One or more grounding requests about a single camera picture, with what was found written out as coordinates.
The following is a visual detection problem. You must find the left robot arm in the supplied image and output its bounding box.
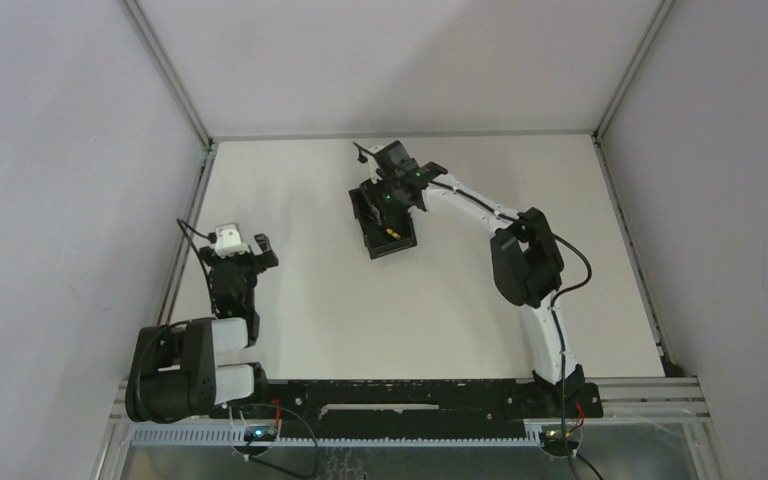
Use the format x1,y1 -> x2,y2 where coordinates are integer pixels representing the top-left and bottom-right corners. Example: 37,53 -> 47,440
125,229 -> 279,424

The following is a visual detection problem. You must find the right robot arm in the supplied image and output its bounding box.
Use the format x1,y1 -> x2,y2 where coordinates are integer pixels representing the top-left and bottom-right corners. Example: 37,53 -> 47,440
349,141 -> 585,416

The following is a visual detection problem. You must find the black plastic bin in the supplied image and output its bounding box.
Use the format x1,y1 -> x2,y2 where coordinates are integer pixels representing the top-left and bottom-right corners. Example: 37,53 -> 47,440
349,188 -> 417,260

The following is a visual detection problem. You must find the left controller board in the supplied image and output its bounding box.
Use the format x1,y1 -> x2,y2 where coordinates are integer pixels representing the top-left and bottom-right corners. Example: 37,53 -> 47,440
243,426 -> 278,443

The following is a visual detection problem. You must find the controller board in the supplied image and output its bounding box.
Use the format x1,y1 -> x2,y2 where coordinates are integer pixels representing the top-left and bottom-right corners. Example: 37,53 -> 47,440
539,425 -> 583,458
243,426 -> 278,443

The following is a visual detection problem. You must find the right controller board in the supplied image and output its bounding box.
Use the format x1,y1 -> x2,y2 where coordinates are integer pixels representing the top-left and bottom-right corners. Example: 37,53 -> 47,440
539,425 -> 583,458

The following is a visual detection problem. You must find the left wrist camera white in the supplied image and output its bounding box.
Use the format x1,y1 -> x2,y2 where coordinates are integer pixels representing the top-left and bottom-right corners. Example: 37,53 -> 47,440
213,223 -> 251,258

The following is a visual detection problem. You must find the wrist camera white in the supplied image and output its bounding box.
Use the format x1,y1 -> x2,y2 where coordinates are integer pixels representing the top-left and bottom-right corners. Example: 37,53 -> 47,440
213,223 -> 251,258
362,145 -> 384,183

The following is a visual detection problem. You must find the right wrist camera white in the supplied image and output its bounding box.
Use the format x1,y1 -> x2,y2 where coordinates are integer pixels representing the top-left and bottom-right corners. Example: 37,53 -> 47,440
362,145 -> 384,183

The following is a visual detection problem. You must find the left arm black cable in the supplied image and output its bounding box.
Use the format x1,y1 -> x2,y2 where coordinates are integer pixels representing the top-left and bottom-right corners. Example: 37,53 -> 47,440
176,218 -> 218,313

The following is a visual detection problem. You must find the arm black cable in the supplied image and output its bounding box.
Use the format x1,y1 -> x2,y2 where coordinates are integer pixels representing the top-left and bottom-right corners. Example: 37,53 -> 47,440
176,218 -> 218,313
353,140 -> 593,480

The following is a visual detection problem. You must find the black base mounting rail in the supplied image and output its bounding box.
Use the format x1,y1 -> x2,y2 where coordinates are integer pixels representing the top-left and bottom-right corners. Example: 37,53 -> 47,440
210,379 -> 604,441

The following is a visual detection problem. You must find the left base black cable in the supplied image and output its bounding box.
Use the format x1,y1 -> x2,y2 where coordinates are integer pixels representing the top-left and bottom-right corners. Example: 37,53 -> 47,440
228,402 -> 320,480

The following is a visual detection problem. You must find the slotted grey cable duct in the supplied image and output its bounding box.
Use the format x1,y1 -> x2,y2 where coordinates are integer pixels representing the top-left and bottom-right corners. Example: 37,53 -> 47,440
130,423 -> 544,448

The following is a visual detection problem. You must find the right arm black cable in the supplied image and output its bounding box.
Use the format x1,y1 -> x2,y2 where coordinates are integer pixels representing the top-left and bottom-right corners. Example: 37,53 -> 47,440
353,140 -> 593,480

